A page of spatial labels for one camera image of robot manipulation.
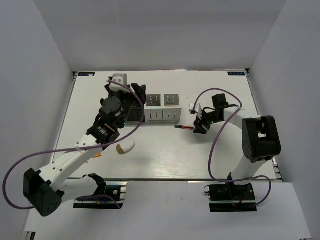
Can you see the white makeup sponge case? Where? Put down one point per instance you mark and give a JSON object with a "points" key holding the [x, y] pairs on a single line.
{"points": [[125, 146]]}

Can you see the blue label sticker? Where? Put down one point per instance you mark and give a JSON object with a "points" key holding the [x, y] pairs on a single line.
{"points": [[86, 74], [236, 73]]}

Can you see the white organizer box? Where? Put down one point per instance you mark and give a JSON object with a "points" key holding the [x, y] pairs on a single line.
{"points": [[162, 108]]}

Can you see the blue label sticker right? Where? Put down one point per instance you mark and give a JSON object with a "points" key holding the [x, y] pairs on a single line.
{"points": [[236, 73]]}

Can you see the blue label sticker left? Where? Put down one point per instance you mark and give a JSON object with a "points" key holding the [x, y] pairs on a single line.
{"points": [[86, 74]]}

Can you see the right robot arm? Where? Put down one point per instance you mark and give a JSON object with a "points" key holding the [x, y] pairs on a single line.
{"points": [[260, 137]]}

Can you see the black organizer box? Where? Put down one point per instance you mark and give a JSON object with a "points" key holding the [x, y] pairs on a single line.
{"points": [[134, 111]]}

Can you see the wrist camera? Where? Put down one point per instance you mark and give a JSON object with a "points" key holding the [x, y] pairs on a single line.
{"points": [[120, 78], [196, 109]]}

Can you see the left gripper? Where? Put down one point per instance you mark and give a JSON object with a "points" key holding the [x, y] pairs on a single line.
{"points": [[141, 91]]}

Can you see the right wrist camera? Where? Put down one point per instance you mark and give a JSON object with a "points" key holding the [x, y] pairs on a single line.
{"points": [[196, 109]]}

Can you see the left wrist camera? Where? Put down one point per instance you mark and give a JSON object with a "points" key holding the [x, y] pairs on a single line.
{"points": [[120, 78]]}

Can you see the orange cream tube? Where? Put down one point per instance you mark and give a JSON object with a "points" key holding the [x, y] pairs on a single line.
{"points": [[97, 155]]}

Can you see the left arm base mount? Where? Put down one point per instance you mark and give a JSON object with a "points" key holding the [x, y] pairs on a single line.
{"points": [[112, 197]]}

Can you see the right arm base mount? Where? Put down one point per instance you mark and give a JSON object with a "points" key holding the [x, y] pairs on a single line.
{"points": [[231, 198]]}

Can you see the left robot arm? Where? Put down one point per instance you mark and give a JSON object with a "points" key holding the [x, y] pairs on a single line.
{"points": [[48, 187]]}

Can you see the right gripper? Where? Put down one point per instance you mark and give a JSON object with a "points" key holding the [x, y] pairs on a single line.
{"points": [[199, 128]]}

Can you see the red lip gloss tube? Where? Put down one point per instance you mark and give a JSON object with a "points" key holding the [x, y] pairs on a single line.
{"points": [[183, 127]]}

